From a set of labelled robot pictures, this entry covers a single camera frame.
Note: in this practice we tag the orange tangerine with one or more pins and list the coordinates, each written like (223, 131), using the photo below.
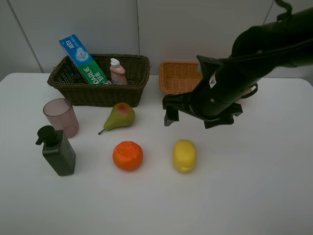
(128, 156)

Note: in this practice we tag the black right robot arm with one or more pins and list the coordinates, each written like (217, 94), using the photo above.
(287, 42)

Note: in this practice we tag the pink bottle white cap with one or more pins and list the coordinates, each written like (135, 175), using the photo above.
(117, 73)

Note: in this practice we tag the dark green pump bottle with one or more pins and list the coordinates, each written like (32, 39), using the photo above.
(57, 150)

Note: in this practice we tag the dark brown wicker basket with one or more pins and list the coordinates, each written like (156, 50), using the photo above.
(72, 85)

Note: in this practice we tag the blue green toothpaste box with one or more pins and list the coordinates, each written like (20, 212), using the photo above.
(83, 61)

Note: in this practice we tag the green red pear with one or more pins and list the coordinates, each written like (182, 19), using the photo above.
(122, 115)

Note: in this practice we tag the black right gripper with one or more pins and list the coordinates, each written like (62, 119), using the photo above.
(224, 82)

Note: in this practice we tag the orange wicker basket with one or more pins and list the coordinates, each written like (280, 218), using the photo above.
(179, 77)

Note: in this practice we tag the yellow lemon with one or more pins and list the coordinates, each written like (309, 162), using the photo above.
(184, 156)

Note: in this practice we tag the translucent pink plastic cup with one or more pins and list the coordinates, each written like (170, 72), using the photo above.
(61, 115)

